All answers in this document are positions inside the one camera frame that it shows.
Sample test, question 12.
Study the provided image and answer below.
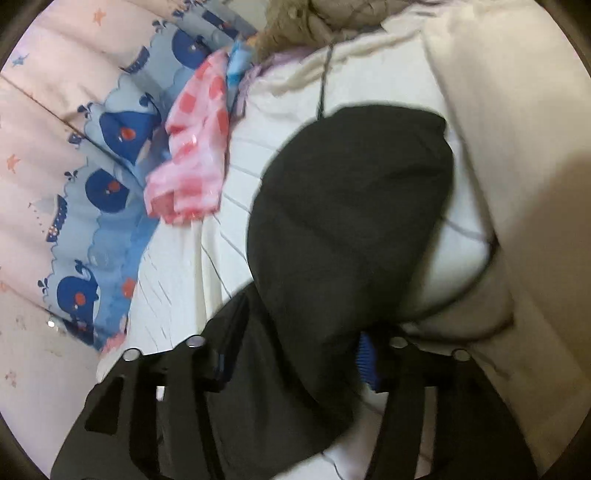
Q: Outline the black puffer jacket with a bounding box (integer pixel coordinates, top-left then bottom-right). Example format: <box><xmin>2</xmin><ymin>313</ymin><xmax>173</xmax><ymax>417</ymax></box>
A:
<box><xmin>161</xmin><ymin>104</ymin><xmax>459</xmax><ymax>480</ymax></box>

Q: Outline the brown fur-trimmed coat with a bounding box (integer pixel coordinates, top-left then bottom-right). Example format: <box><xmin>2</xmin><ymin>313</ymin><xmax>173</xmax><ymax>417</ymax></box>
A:
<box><xmin>252</xmin><ymin>0</ymin><xmax>412</xmax><ymax>62</ymax></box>

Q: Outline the whale print curtain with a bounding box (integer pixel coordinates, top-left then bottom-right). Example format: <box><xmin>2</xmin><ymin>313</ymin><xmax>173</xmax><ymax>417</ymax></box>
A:
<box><xmin>0</xmin><ymin>0</ymin><xmax>260</xmax><ymax>354</ymax></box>

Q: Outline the white striped duvet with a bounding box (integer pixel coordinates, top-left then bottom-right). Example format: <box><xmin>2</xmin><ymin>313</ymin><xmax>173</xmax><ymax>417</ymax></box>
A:
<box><xmin>96</xmin><ymin>36</ymin><xmax>514</xmax><ymax>480</ymax></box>

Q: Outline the pink checkered cloth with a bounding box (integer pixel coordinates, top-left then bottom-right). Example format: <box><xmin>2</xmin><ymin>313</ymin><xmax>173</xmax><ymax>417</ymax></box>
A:
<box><xmin>144</xmin><ymin>50</ymin><xmax>229</xmax><ymax>225</ymax></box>

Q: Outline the black charger cable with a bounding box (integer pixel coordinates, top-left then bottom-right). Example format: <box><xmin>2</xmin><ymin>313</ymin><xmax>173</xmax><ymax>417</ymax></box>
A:
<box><xmin>315</xmin><ymin>38</ymin><xmax>336</xmax><ymax>122</ymax></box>

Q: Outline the cream puffer coat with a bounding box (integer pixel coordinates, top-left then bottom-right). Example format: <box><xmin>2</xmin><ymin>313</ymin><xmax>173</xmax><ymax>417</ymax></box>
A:
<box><xmin>409</xmin><ymin>1</ymin><xmax>590</xmax><ymax>473</ymax></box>

